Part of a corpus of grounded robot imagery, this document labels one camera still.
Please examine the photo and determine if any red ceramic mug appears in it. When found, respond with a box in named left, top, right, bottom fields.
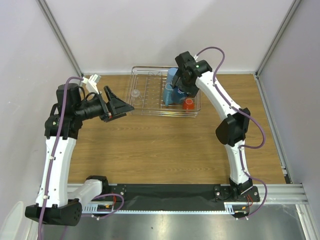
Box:
left=182, top=98, right=195, bottom=110

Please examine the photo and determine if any clear plastic cup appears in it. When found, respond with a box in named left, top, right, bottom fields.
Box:
left=130, top=89, right=144, bottom=106

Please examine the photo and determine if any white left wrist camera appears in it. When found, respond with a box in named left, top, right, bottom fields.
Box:
left=81, top=74, right=101, bottom=94

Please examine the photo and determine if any dark blue paper cup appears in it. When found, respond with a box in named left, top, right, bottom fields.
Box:
left=171, top=86, right=188, bottom=104

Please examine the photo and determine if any aluminium frame rail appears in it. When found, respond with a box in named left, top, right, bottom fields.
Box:
left=34, top=182, right=310, bottom=215

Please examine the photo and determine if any light blue plastic cup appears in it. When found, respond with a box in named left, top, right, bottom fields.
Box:
left=162, top=67, right=177, bottom=107

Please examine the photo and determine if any wire dish rack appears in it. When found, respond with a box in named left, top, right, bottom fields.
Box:
left=125, top=66, right=202, bottom=118

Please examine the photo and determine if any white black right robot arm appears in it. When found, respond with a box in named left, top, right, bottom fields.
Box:
left=171, top=51, right=253, bottom=201

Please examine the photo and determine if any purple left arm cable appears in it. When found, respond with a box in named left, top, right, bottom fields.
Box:
left=37, top=76, right=125, bottom=240

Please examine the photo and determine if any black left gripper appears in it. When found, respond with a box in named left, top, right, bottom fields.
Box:
left=74, top=86, right=134, bottom=122

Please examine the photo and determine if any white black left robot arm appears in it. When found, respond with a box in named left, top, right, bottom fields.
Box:
left=25, top=83, right=134, bottom=226

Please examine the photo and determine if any blue patterned cup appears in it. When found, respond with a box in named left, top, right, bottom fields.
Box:
left=164, top=83, right=174, bottom=92

